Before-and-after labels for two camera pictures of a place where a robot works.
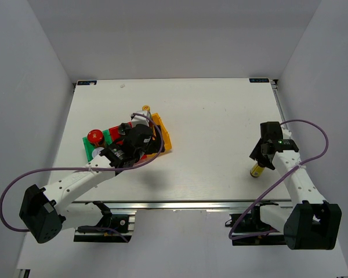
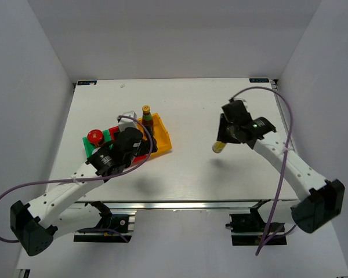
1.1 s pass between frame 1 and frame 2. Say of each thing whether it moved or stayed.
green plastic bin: stayed
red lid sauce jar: stayed
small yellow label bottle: moved
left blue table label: stayed
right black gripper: moved
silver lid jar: stayed
